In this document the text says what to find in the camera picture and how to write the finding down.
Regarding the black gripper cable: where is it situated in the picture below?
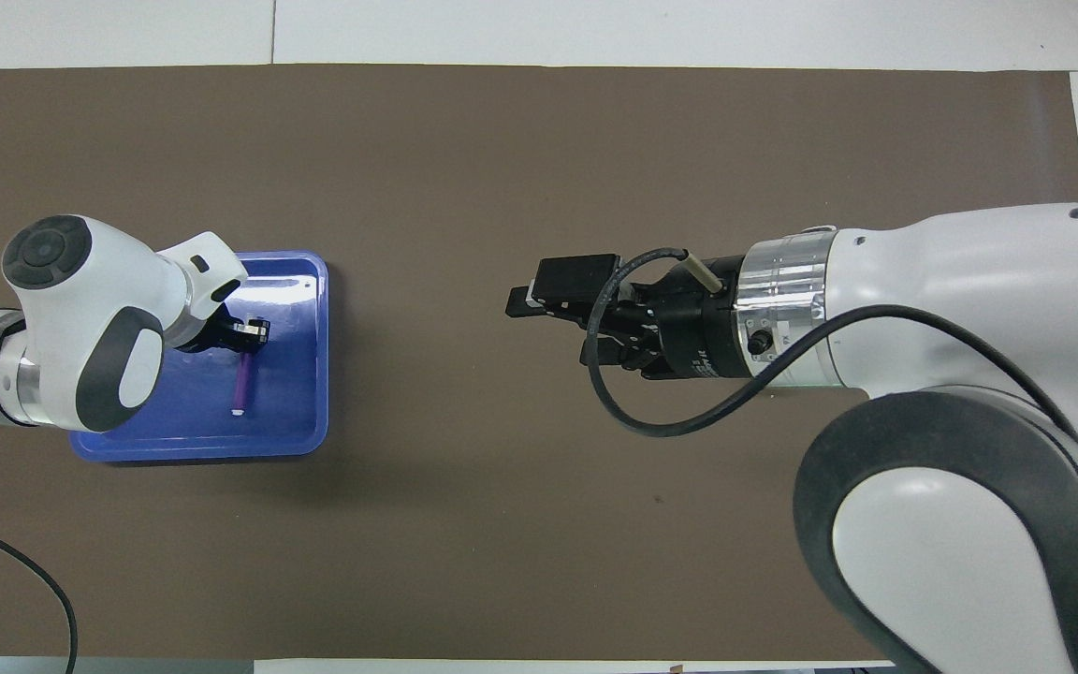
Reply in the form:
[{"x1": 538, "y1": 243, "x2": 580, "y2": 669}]
[
  {"x1": 586, "y1": 247, "x2": 1078, "y2": 441},
  {"x1": 0, "y1": 515, "x2": 79, "y2": 674}
]

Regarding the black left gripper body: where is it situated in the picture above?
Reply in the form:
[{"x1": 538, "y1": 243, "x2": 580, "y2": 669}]
[{"x1": 174, "y1": 301, "x2": 245, "y2": 355}]

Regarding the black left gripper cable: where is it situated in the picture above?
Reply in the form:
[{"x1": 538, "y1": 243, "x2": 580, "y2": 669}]
[{"x1": 0, "y1": 515, "x2": 79, "y2": 674}]

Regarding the blue plastic tray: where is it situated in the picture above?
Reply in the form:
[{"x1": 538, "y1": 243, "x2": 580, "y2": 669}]
[{"x1": 68, "y1": 250, "x2": 329, "y2": 464}]

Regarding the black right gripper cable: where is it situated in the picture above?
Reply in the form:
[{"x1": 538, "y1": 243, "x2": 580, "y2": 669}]
[{"x1": 586, "y1": 247, "x2": 1078, "y2": 441}]

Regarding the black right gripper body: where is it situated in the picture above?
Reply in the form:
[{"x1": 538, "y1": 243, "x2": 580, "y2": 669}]
[{"x1": 642, "y1": 257, "x2": 746, "y2": 380}]

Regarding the purple marker pen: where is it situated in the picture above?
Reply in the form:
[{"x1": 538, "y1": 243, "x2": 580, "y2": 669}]
[{"x1": 232, "y1": 351, "x2": 257, "y2": 416}]

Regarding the brown table mat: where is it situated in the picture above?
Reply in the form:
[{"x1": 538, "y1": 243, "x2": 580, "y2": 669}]
[{"x1": 0, "y1": 64, "x2": 1078, "y2": 661}]

